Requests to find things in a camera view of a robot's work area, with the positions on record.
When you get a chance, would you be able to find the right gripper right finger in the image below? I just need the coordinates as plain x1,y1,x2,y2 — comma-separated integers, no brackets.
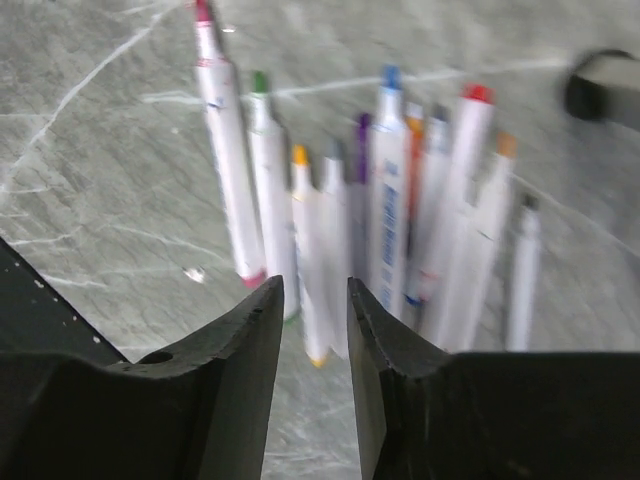
348,278,639,479

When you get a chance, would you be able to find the green cap marker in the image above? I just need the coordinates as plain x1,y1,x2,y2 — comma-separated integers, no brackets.
248,71,300,320

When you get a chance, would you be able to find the red translucent pen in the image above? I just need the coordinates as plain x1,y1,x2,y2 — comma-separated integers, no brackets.
406,102,424,249

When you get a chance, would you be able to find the red cap marker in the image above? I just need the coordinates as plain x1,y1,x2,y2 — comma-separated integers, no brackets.
423,83,493,351

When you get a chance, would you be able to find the orange cap marker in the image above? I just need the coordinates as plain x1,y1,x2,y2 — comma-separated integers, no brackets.
458,132,517,350

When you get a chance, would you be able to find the pink cap marker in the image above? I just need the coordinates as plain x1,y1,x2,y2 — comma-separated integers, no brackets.
194,1,266,288

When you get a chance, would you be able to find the yellow cap marker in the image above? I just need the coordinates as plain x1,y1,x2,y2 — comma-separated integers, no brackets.
292,145,331,367

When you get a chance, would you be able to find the black base frame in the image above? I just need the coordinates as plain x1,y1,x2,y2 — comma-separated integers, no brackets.
0,241,126,365

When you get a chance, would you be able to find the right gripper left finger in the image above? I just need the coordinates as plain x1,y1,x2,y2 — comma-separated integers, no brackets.
1,277,284,479

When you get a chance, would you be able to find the black cap marker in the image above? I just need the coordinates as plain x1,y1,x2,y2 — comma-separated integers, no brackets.
505,194,541,352

